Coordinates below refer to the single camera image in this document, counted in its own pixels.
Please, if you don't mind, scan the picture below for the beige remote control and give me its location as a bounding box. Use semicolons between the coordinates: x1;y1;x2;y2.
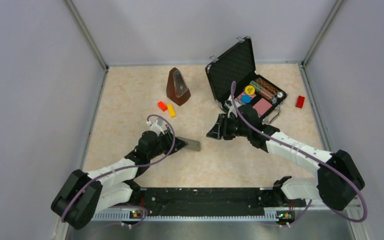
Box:
181;137;202;152

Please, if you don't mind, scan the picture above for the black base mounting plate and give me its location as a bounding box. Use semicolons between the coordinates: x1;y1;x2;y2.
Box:
126;187;307;217

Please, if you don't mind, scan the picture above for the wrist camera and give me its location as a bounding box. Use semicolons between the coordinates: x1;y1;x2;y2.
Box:
146;118;170;136
224;96;243;118

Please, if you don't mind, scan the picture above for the orange toy block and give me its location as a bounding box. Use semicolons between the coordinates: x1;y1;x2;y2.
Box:
157;101;168;112

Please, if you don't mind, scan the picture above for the black poker chip case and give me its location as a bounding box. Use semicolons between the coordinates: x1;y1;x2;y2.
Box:
205;36;288;124

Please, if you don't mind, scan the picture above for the brown metronome with clear cover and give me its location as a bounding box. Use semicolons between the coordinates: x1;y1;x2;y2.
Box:
166;67;191;106

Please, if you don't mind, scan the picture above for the yellow big blind chip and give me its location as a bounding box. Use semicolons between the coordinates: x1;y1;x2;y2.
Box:
244;85;256;96

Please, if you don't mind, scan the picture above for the blue poker chip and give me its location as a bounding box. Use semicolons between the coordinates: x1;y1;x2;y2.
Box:
240;94;253;104

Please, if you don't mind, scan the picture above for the aluminium frame rail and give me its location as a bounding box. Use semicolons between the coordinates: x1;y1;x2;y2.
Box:
59;188;362;223

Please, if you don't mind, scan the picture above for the red playing card deck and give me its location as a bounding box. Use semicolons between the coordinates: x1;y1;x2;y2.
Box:
252;98;273;117

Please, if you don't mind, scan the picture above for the red toy block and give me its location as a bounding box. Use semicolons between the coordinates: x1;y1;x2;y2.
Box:
295;95;306;109

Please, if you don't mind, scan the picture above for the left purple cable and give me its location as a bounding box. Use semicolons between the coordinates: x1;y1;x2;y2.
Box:
60;114;176;229

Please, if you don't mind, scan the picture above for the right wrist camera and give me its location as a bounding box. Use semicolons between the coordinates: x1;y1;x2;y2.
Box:
224;96;243;118

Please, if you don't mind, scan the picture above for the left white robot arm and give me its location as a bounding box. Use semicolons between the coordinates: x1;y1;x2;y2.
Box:
50;130;189;230

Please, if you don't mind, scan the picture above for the purple cable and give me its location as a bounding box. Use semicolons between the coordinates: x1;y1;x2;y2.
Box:
60;114;176;229
230;81;368;229

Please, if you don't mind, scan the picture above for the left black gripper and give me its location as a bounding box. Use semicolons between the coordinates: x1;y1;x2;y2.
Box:
148;129;188;160

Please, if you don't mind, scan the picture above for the yellow toy block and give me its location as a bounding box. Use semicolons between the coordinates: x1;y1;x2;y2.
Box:
167;104;176;118

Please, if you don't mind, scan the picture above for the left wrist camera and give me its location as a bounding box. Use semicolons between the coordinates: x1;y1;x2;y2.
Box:
146;118;170;136

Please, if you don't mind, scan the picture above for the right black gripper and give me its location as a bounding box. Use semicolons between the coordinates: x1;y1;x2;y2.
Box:
207;113;251;141

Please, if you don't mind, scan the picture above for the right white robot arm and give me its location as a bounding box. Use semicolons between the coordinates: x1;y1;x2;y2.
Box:
206;105;365;211

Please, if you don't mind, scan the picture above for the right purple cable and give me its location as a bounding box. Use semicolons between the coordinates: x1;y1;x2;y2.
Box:
230;81;368;229

